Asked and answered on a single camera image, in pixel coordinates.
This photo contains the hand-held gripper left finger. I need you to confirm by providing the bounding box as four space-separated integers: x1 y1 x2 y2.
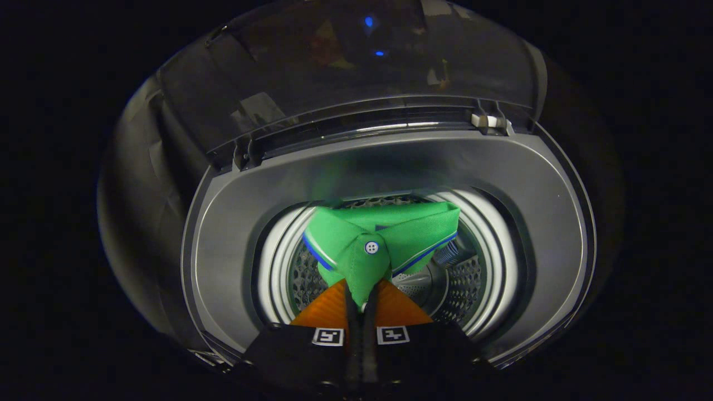
240 278 357 390

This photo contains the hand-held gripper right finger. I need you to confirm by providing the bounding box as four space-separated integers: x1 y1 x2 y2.
361 278 491 390

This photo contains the green polo shirt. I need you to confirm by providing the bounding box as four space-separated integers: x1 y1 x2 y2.
302 202 462 310

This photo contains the grey washing machine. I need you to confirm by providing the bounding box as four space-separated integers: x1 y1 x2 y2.
181 95 598 371

